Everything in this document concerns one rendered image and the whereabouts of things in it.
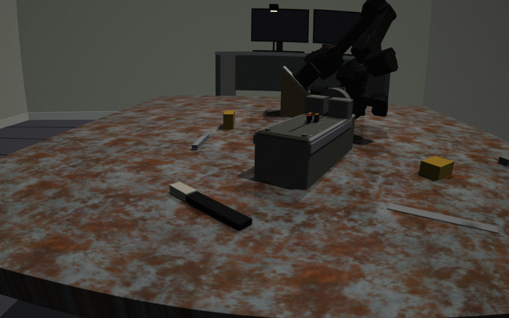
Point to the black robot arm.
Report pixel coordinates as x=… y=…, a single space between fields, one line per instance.
x=377 y=15

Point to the black flat bar with beige end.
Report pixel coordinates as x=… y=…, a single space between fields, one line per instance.
x=210 y=206

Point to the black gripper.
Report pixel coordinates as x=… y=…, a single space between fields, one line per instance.
x=377 y=101

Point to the grey flat bar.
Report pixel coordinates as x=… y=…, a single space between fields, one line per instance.
x=443 y=218

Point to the dark grey rectangular bar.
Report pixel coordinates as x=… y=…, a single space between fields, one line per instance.
x=200 y=142

